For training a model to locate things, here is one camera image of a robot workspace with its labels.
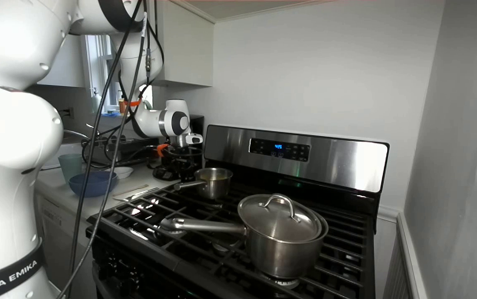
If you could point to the small steel saucepan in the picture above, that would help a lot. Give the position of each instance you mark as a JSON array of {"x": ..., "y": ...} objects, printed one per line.
[{"x": 215, "y": 185}]

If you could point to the black gas stove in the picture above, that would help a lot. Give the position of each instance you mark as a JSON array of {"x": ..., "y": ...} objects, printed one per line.
[{"x": 331, "y": 160}]

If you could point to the metal dish rack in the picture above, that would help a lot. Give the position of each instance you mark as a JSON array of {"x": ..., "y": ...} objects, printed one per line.
[{"x": 135, "y": 148}]

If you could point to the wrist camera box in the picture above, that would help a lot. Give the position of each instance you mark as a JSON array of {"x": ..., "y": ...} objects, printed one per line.
[{"x": 194, "y": 138}]

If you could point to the blue bowl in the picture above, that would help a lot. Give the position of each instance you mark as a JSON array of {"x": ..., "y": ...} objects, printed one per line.
[{"x": 107, "y": 185}]

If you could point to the teal cup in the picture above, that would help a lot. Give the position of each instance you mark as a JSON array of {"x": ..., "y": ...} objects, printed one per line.
[{"x": 69, "y": 165}]

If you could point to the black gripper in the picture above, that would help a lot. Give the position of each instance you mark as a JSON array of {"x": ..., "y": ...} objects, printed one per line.
[{"x": 184, "y": 155}]

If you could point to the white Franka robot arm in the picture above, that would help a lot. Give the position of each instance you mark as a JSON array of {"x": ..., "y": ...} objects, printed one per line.
[{"x": 6, "y": 138}]

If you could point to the white bowl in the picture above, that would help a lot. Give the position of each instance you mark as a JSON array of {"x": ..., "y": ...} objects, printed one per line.
[{"x": 124, "y": 171}]

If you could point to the black coffee maker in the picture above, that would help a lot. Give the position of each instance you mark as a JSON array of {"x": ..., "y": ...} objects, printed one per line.
[{"x": 198, "y": 123}]

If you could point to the large steel pot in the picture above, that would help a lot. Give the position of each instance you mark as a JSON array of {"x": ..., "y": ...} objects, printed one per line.
[{"x": 282, "y": 254}]

